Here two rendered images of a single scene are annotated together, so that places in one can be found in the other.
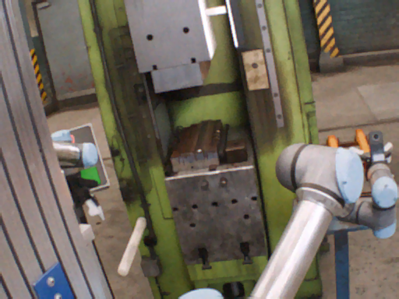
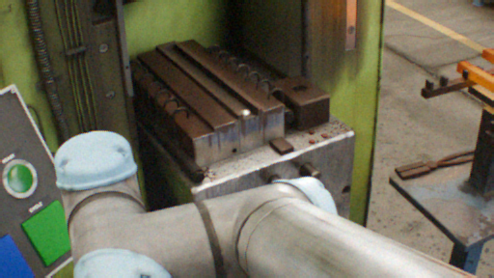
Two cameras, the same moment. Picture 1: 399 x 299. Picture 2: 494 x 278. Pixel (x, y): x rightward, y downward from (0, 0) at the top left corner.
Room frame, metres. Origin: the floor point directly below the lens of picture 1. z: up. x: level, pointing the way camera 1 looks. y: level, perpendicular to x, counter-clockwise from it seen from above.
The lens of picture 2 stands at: (1.15, 0.62, 1.56)
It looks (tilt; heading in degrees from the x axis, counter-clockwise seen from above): 33 degrees down; 322
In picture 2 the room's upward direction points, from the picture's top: 2 degrees counter-clockwise
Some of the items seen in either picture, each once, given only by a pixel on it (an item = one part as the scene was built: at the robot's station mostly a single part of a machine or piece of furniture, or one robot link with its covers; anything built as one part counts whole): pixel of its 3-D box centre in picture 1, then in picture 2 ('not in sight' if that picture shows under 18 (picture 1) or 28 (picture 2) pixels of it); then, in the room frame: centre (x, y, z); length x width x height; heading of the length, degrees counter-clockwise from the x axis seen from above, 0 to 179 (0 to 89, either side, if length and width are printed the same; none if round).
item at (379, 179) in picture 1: (383, 188); not in sight; (1.14, -0.49, 1.04); 0.11 x 0.08 x 0.09; 165
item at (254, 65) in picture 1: (255, 70); not in sight; (2.01, -0.30, 1.27); 0.09 x 0.02 x 0.17; 81
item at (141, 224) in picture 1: (132, 245); not in sight; (1.90, 0.39, 0.62); 0.44 x 0.05 x 0.05; 171
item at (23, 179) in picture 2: not in sight; (19, 179); (1.89, 0.48, 1.09); 0.05 x 0.03 x 0.04; 81
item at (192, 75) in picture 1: (183, 68); not in sight; (2.14, 0.00, 1.32); 0.42 x 0.20 x 0.10; 171
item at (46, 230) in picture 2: (90, 177); (50, 233); (1.85, 0.47, 1.01); 0.07 x 0.05 x 0.07; 106
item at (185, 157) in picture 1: (199, 142); (193, 92); (2.14, 0.00, 0.96); 0.42 x 0.20 x 0.09; 171
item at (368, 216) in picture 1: (379, 216); not in sight; (1.15, -0.48, 0.95); 0.11 x 0.08 x 0.11; 40
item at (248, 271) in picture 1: (235, 267); not in sight; (2.14, -0.06, 0.23); 0.55 x 0.37 x 0.47; 171
